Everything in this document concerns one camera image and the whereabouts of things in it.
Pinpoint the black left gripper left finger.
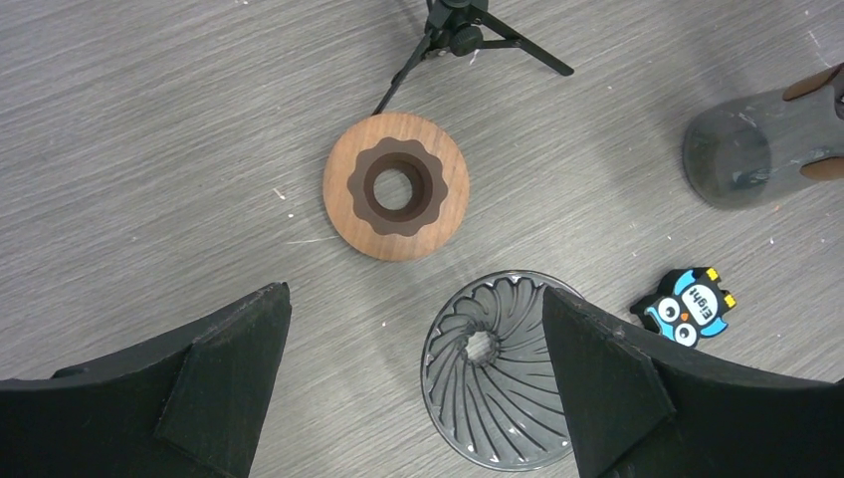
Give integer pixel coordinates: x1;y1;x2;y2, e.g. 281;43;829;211
1;283;292;477

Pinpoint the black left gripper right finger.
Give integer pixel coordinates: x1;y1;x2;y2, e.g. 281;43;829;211
542;288;843;477

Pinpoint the smoky glass carafe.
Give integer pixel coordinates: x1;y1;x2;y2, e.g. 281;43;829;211
682;65;843;210

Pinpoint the grey glass dripper cone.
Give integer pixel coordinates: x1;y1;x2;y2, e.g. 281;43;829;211
420;270;572;472

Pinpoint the blue owl figure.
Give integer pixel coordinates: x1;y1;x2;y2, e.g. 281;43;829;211
629;267;737;349

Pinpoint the silver microphone on tripod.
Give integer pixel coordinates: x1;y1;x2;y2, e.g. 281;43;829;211
373;0;574;115

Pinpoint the dark walnut dripper ring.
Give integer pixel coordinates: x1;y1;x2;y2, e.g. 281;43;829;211
321;112;472;263

